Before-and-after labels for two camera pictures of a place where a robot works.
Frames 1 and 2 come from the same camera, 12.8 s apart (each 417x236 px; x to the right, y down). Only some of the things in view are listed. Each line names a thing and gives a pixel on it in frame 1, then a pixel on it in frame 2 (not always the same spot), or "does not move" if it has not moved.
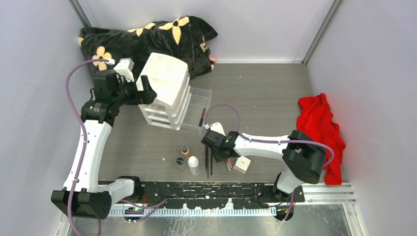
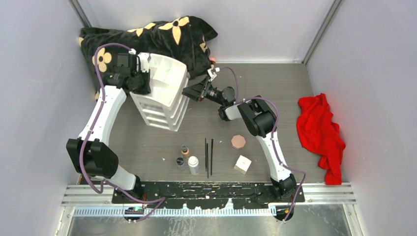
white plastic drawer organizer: (168, 77) does not move
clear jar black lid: (180, 163) does not move
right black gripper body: (218, 157) -> (209, 92)
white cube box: (242, 164) does not move
